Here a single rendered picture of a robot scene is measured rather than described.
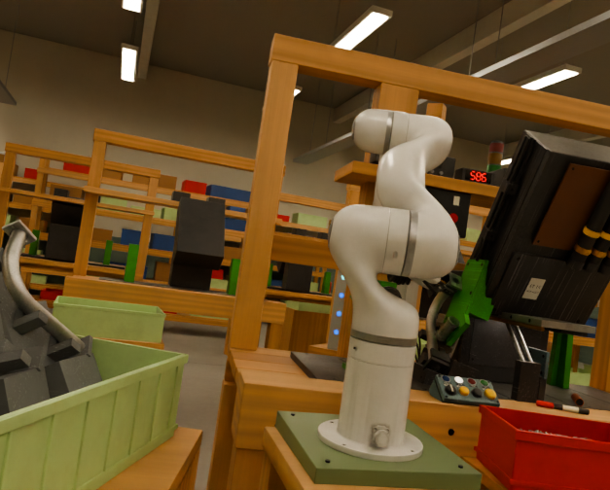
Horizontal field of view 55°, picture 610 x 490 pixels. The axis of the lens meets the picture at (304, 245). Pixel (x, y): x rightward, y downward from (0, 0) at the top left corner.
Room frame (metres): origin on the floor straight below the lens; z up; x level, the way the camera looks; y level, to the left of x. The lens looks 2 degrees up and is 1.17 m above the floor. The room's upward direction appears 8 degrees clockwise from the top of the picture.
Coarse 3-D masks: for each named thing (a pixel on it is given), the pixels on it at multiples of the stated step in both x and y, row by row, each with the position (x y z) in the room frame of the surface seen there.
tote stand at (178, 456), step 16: (176, 432) 1.25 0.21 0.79; (192, 432) 1.26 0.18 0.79; (160, 448) 1.13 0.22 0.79; (176, 448) 1.15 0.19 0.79; (192, 448) 1.16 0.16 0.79; (144, 464) 1.04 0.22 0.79; (160, 464) 1.05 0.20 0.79; (176, 464) 1.06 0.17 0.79; (192, 464) 1.19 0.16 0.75; (112, 480) 0.95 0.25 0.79; (128, 480) 0.96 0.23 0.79; (144, 480) 0.97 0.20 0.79; (160, 480) 0.98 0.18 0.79; (176, 480) 1.02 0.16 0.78; (192, 480) 1.23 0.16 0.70
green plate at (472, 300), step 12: (468, 264) 1.76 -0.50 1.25; (480, 264) 1.69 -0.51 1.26; (468, 276) 1.73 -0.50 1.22; (480, 276) 1.66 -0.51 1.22; (468, 288) 1.70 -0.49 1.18; (480, 288) 1.68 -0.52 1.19; (456, 300) 1.74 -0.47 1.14; (468, 300) 1.67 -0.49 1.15; (480, 300) 1.68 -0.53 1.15; (456, 312) 1.71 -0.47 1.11; (468, 312) 1.66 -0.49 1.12; (480, 312) 1.68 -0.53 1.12
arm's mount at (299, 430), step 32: (288, 416) 1.14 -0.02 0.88; (320, 416) 1.17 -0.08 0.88; (320, 448) 0.99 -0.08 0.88; (448, 448) 1.08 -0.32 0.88; (320, 480) 0.90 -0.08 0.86; (352, 480) 0.91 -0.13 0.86; (384, 480) 0.93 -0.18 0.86; (416, 480) 0.94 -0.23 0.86; (448, 480) 0.96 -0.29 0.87; (480, 480) 0.97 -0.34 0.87
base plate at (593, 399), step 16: (304, 368) 1.66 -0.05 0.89; (320, 368) 1.64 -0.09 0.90; (336, 368) 1.68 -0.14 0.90; (416, 384) 1.62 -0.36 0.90; (496, 384) 1.83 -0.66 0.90; (512, 384) 1.87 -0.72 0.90; (512, 400) 1.59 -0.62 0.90; (544, 400) 1.66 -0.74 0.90; (560, 400) 1.70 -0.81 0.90; (592, 400) 1.79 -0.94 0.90; (608, 400) 1.84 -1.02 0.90
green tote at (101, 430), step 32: (96, 352) 1.25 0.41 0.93; (128, 352) 1.24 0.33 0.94; (160, 352) 1.22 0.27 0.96; (96, 384) 0.86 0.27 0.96; (128, 384) 0.96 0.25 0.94; (160, 384) 1.09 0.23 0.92; (0, 416) 0.66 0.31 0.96; (32, 416) 0.70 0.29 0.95; (64, 416) 0.78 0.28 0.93; (96, 416) 0.87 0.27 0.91; (128, 416) 0.99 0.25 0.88; (160, 416) 1.13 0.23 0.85; (0, 448) 0.66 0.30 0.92; (32, 448) 0.72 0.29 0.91; (64, 448) 0.80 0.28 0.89; (96, 448) 0.89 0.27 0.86; (128, 448) 1.01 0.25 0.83; (0, 480) 0.67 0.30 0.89; (32, 480) 0.73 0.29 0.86; (64, 480) 0.81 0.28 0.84; (96, 480) 0.90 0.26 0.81
